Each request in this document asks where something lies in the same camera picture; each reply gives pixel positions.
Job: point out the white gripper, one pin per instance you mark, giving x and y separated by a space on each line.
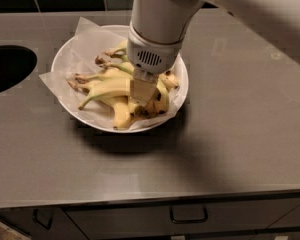
152 55

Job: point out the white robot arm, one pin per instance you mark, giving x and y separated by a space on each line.
277 21

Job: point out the long curved yellow banana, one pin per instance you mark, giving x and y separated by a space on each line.
161 101

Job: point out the small yellow banana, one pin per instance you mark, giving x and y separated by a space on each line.
134 108

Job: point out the lower thick yellow banana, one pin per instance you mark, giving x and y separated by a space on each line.
122 118

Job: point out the white bowl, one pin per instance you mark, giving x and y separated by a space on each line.
64 60

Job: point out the white paper liner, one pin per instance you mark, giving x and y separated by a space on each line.
90 40

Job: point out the black sink opening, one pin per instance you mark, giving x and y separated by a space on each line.
16 63

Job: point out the grey drawer front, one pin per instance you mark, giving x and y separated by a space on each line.
224 218

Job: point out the black drawer handle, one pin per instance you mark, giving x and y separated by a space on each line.
188 214

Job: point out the black left cabinet handle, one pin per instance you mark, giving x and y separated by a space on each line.
43 218

